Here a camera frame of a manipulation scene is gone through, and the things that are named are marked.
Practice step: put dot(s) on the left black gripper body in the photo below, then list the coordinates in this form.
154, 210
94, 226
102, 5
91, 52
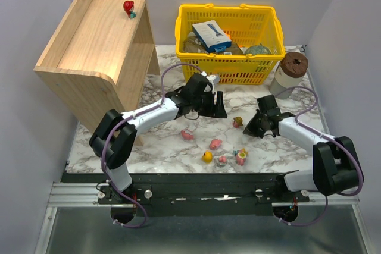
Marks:
212, 104

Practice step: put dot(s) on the pink flamingo toy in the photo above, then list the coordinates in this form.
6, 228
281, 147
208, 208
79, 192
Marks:
187, 135

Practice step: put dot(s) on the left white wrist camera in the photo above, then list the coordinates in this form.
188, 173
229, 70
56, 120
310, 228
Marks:
213, 78

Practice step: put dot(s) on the yellow blue duck toy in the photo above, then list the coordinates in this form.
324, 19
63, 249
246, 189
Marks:
239, 152

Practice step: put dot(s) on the red haired mermaid toy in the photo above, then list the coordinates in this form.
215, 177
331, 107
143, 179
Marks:
128, 7

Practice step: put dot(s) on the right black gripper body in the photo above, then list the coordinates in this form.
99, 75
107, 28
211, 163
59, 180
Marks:
261, 124

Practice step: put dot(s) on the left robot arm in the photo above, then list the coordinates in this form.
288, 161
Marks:
115, 135

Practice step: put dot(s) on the black mounting rail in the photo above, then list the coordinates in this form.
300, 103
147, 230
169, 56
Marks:
171, 194

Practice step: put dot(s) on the pink pig toy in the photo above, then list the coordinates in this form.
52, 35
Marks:
215, 144

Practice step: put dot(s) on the yellow plastic basket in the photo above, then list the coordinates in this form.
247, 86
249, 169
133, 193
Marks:
247, 25

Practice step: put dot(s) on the yellow rubber duck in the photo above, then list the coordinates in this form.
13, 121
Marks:
207, 157

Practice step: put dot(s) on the small pink cupcake toy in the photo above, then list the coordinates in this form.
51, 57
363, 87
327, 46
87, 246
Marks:
222, 161

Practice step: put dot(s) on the blue white razor box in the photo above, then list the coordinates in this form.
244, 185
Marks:
212, 36

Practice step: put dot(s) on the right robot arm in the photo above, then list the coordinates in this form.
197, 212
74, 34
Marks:
335, 167

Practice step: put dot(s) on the wooden shelf unit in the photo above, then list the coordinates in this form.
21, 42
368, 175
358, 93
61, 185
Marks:
98, 58

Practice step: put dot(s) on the brown hat duck toy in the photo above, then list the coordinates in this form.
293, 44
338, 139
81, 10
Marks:
237, 122

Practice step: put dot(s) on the grey cup brown lid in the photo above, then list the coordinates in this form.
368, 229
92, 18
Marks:
288, 74

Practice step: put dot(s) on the pink green toy figure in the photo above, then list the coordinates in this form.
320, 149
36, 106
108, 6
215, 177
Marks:
240, 159

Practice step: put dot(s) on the green round melon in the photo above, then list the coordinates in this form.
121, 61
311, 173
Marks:
257, 50

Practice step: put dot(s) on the brown paper package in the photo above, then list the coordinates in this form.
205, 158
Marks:
193, 45

